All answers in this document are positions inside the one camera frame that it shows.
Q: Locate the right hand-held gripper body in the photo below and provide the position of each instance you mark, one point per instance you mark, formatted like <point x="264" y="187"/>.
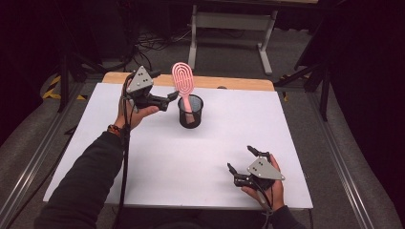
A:
<point x="261" y="173"/>

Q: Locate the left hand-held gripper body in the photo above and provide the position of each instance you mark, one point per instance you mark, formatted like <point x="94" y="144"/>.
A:
<point x="141" y="86"/>

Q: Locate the pink hairbrush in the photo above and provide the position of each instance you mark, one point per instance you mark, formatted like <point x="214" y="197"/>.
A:
<point x="183" y="78"/>

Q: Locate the black mesh pen holder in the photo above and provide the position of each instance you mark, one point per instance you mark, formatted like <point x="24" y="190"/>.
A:
<point x="191" y="117"/>

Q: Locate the person's right hand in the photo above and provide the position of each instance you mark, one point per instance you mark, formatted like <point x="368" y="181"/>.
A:
<point x="273" y="194"/>

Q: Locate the person's left hand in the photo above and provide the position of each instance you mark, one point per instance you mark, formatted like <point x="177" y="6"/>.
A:
<point x="133" y="116"/>

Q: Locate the white table cover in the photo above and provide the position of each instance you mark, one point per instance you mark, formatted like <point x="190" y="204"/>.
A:
<point x="191" y="159"/>

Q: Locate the wooden table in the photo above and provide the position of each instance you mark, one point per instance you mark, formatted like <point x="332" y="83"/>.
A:
<point x="223" y="83"/>

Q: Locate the orange and black wristband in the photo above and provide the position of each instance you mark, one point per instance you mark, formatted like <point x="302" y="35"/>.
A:
<point x="113" y="129"/>

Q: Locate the black metal stand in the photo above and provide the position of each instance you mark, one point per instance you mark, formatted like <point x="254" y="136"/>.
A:
<point x="65" y="79"/>
<point x="323" y="89"/>

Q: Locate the aluminium floor rail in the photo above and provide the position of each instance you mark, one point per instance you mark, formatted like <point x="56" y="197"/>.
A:
<point x="342" y="165"/>
<point x="35" y="159"/>

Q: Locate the grey metal table frame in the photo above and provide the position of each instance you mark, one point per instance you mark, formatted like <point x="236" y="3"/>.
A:
<point x="232" y="22"/>

